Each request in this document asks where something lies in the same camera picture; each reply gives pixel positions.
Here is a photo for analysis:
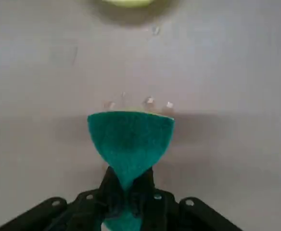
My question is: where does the green and yellow sponge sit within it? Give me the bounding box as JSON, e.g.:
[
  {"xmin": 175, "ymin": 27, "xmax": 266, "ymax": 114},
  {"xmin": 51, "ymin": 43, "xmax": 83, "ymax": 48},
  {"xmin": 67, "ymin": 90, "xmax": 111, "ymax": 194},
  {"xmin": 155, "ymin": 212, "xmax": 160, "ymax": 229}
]
[{"xmin": 87, "ymin": 110, "xmax": 176, "ymax": 231}]

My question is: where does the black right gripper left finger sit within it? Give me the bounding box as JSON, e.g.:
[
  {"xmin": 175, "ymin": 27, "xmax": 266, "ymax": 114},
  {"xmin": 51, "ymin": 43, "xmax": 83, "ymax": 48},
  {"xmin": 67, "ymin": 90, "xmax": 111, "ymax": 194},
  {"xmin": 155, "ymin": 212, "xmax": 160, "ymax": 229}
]
[{"xmin": 0, "ymin": 165, "xmax": 125, "ymax": 231}]

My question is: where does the small yellow dish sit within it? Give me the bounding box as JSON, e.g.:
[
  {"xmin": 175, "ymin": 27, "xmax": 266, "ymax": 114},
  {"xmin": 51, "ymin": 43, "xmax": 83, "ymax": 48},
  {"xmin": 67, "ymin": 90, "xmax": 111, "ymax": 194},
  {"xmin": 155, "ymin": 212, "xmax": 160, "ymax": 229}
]
[{"xmin": 99, "ymin": 0, "xmax": 155, "ymax": 8}]

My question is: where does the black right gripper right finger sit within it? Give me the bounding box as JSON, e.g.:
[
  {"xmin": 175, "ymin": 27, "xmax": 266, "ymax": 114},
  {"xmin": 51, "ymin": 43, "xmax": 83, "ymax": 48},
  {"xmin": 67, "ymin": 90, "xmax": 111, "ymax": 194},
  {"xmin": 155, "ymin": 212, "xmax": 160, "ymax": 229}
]
[{"xmin": 130, "ymin": 167, "xmax": 243, "ymax": 231}]

